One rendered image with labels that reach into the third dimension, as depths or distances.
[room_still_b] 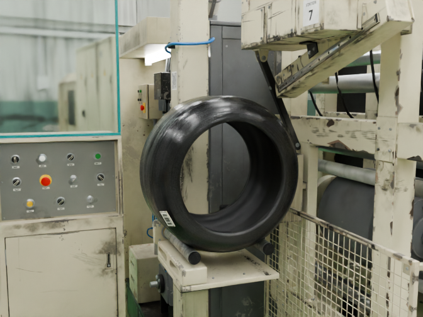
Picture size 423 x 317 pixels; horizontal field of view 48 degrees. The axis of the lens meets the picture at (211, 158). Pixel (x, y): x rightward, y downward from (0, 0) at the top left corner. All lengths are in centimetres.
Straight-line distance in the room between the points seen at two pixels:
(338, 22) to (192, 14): 68
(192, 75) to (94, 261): 97
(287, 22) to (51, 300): 157
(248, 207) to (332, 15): 84
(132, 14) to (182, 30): 930
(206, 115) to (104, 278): 107
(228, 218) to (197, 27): 77
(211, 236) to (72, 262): 85
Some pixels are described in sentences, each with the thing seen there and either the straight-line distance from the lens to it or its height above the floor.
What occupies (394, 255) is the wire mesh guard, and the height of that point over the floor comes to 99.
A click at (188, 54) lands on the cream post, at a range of 192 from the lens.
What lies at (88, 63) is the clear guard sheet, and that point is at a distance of 219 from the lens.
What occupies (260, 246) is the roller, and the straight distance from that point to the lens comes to 174.
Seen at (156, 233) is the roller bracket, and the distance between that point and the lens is 193.
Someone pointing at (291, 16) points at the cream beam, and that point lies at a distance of 162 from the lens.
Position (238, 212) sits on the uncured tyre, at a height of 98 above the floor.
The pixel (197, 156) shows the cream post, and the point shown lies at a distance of 194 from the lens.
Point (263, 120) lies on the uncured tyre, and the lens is 163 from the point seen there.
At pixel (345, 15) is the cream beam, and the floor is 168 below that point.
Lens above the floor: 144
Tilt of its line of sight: 7 degrees down
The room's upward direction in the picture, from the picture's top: straight up
